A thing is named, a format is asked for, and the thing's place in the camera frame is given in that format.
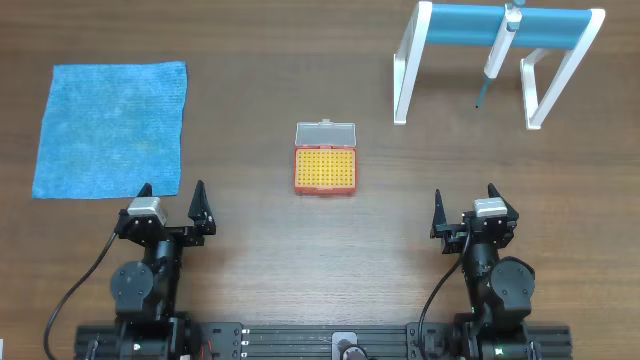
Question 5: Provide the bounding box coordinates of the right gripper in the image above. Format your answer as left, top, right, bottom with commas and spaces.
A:
430, 182, 520, 254

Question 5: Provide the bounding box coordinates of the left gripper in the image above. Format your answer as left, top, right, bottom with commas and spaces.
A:
115, 179, 217, 248

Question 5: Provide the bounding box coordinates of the white pipette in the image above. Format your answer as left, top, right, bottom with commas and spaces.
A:
474, 0, 526, 110

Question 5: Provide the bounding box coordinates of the blue cloth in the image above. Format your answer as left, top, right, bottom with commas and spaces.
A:
31, 60, 189, 200

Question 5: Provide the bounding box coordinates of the red and yellow tip box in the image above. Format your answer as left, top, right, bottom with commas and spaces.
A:
293, 118, 358, 197

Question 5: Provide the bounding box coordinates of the white and blue stand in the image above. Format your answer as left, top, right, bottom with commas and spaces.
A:
392, 0, 607, 131

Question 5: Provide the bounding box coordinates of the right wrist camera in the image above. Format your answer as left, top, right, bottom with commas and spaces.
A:
473, 197, 507, 219

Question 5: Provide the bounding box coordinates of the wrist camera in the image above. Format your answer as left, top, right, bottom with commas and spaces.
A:
126, 196, 168, 226
473, 197, 507, 219

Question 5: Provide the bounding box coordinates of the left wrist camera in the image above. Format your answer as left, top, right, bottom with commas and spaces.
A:
126, 196, 168, 226

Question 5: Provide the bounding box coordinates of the black cable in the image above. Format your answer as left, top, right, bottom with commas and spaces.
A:
42, 230, 119, 360
417, 222, 474, 360

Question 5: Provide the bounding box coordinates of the mounting rail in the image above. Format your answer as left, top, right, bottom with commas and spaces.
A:
74, 322, 574, 360

